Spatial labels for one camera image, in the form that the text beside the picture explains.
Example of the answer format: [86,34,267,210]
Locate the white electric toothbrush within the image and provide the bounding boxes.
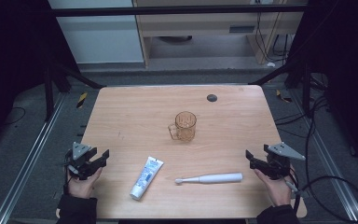
[174,172,244,185]

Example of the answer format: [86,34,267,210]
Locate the black horizontal frame bar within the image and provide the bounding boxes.
[50,4,309,18]

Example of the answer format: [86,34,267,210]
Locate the white toothpaste tube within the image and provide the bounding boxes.
[129,156,165,201]

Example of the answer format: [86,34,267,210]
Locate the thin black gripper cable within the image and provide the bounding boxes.
[62,160,73,195]

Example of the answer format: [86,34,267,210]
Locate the white cabinet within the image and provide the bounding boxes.
[47,0,145,64]

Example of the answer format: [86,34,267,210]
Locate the black cable with grey plug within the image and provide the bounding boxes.
[283,167,302,217]

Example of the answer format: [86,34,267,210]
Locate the person's right hand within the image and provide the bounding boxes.
[254,166,296,207]

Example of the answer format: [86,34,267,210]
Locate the black cables under desk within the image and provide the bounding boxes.
[254,0,294,63]

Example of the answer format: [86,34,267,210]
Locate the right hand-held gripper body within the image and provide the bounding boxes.
[262,142,306,181]

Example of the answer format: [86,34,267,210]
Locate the black curtain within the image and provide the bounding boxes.
[287,0,358,174]
[0,0,80,153]

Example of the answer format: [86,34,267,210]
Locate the black floor cable bundle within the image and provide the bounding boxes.
[274,73,332,139]

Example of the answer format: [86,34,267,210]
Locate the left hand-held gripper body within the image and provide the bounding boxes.
[64,142,91,181]

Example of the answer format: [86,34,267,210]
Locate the aluminium floor rail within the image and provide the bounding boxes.
[0,92,67,224]
[290,90,358,222]

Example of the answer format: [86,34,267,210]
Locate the light wooden desk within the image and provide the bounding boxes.
[132,0,309,68]

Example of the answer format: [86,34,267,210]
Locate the transparent orange cup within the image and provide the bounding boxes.
[167,111,198,143]

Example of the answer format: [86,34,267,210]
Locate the thin black floor cable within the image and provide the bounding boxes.
[4,106,27,126]

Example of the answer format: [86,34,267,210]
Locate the black metal frame stand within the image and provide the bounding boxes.
[248,59,312,116]
[43,59,105,122]

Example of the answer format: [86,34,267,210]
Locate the person's left hand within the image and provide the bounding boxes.
[65,167,104,200]

